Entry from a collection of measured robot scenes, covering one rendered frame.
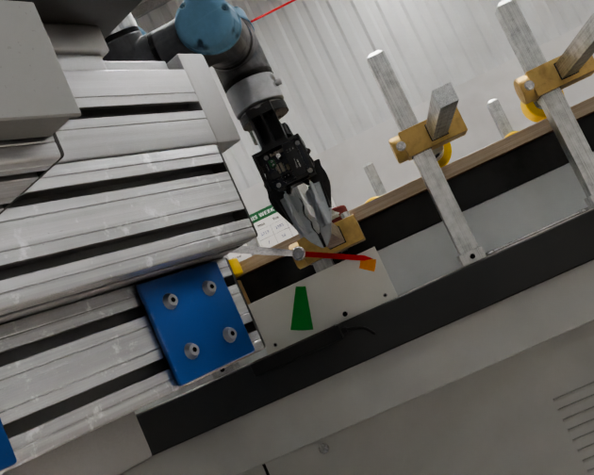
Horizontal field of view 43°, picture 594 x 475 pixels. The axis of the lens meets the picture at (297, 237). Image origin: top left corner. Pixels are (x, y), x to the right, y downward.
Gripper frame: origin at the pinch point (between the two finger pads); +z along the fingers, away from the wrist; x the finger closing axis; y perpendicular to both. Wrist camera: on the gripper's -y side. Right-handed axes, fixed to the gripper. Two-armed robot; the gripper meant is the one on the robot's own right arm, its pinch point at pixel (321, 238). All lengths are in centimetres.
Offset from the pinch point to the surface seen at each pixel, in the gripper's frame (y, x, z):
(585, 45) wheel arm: -12, 48, -11
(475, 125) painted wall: -741, 156, -108
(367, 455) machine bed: -52, -14, 40
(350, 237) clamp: -29.8, 2.7, -0.8
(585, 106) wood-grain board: -50, 56, -6
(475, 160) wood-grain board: -50, 32, -6
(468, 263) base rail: -30.1, 19.7, 12.3
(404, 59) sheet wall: -744, 117, -213
